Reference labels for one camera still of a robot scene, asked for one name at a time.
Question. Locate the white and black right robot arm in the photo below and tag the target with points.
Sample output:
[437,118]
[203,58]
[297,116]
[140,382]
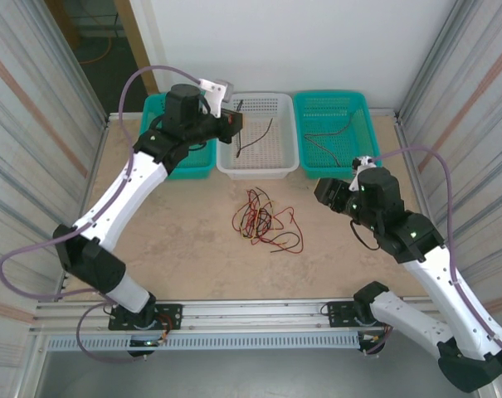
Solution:
[437,282]

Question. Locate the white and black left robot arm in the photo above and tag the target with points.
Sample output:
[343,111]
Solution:
[122,195]

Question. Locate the white plastic basket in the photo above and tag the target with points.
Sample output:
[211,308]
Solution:
[271,153]

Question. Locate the teal plastic basket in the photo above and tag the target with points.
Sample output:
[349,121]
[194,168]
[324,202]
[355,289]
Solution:
[329,108]
[201,163]

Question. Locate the translucent corrugated side panel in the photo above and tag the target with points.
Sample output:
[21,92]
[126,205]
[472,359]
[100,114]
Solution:
[26,124]
[483,103]

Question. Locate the brown wooden board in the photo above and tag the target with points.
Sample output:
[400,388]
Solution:
[61,20]

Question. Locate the wooden door frame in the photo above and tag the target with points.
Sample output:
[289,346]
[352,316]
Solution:
[136,41]

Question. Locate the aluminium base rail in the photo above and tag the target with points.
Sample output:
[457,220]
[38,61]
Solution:
[254,315]

